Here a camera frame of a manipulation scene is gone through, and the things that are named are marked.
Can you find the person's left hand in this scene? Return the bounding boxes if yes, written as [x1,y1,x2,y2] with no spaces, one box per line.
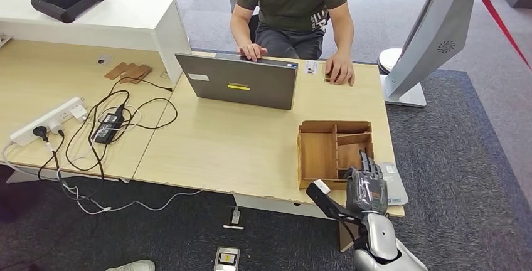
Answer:
[324,52,356,87]

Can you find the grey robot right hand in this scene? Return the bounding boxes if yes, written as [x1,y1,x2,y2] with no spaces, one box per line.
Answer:
[344,151,390,216]

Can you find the person's right hand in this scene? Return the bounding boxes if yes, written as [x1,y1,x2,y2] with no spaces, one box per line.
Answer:
[237,43,269,63]

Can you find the white card reader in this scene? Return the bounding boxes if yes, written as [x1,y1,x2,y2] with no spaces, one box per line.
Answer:
[376,161,410,207]

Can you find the dark grey laptop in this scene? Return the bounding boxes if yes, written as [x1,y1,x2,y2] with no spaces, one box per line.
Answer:
[174,52,300,111]

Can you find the white round base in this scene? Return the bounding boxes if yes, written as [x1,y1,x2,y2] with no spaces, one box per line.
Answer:
[378,46,405,75]

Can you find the wooden desk leg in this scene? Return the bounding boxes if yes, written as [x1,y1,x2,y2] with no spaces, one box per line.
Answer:
[338,221,358,253]

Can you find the wooden desk organizer box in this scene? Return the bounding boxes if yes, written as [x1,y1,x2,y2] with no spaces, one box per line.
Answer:
[296,120,374,190]

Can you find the silver kiosk stand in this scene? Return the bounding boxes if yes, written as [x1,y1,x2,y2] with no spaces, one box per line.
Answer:
[381,0,532,108]

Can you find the brown cardboard piece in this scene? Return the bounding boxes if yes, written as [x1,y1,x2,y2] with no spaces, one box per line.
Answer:
[104,61,130,81]
[119,63,153,85]

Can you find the white desk shelf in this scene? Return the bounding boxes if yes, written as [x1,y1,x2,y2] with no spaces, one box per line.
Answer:
[0,0,192,85]

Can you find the silver device with yellow label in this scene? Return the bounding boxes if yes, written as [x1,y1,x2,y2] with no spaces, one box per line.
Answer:
[213,246,241,271]

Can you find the black power adapter brick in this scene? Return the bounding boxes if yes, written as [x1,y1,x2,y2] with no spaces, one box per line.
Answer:
[92,111,125,144]

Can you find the red barrier ribbon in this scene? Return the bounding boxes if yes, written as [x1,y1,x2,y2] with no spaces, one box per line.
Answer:
[476,0,532,70]

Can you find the white power strip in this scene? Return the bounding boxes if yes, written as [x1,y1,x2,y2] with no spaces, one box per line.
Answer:
[9,96,88,147]

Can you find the white shoe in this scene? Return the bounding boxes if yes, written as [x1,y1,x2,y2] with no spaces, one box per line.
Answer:
[104,259,156,271]

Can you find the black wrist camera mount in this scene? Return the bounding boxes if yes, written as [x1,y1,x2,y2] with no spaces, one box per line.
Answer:
[306,179,363,225]

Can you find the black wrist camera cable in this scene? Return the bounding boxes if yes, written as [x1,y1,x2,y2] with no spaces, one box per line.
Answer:
[338,218,359,246]

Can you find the white floor cable connector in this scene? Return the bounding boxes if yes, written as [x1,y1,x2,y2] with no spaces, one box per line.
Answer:
[222,206,246,230]

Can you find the black tangled power cable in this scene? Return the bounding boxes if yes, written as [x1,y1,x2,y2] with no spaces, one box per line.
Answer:
[64,77,179,181]

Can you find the white cable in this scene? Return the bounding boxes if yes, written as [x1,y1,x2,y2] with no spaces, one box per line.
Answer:
[0,142,203,216]

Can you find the black plug with cable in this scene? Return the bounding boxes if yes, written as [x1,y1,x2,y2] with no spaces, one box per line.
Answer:
[32,125,105,203]

